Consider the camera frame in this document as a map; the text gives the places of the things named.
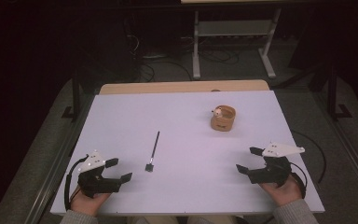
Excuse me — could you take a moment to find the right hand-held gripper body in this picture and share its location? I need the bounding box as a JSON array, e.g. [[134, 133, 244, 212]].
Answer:
[[246, 142, 306, 189]]

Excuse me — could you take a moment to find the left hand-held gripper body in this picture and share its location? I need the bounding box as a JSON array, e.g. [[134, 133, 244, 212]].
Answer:
[[76, 149, 122, 199]]

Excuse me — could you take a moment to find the black pen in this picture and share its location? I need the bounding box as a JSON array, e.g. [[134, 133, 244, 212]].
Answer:
[[145, 131, 161, 173]]

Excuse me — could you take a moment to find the wooden pen holder with figurine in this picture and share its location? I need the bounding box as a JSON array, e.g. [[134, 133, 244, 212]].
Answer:
[[210, 105, 237, 133]]

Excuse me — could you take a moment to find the person's right hand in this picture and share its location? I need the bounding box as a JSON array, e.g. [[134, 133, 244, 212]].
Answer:
[[258, 175, 303, 207]]

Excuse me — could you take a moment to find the person's left hand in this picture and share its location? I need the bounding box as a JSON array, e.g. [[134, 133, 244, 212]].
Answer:
[[69, 186, 111, 217]]

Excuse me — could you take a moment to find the white table board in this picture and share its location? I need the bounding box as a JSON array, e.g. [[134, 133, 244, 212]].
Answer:
[[49, 90, 325, 217]]

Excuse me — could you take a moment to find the black metal stand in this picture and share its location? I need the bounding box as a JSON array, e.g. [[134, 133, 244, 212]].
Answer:
[[61, 71, 85, 122], [327, 62, 353, 121]]

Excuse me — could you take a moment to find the wooden table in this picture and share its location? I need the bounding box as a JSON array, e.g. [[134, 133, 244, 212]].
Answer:
[[99, 79, 270, 95]]

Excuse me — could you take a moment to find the white-framed desk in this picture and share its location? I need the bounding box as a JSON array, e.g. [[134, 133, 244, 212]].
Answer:
[[180, 0, 296, 80]]

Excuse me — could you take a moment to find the right hand-held gripper cable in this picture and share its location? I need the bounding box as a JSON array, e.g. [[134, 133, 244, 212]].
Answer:
[[287, 161, 309, 200]]

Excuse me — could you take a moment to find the hand-held gripper cable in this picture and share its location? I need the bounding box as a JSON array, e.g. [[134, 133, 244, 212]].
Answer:
[[287, 161, 309, 200], [63, 154, 90, 212]]

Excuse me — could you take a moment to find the left hand-held gripper cable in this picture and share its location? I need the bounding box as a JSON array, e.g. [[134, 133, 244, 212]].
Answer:
[[63, 154, 90, 212]]

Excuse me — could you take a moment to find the aluminium floor rail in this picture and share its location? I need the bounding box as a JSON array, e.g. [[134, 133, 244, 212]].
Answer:
[[24, 92, 94, 224], [310, 90, 358, 206]]

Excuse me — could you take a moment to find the black floor cable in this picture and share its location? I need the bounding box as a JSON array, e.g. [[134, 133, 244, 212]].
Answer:
[[292, 129, 327, 185]]

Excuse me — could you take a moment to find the tangle of floor cables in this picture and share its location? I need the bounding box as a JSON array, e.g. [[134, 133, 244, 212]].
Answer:
[[124, 18, 241, 83]]

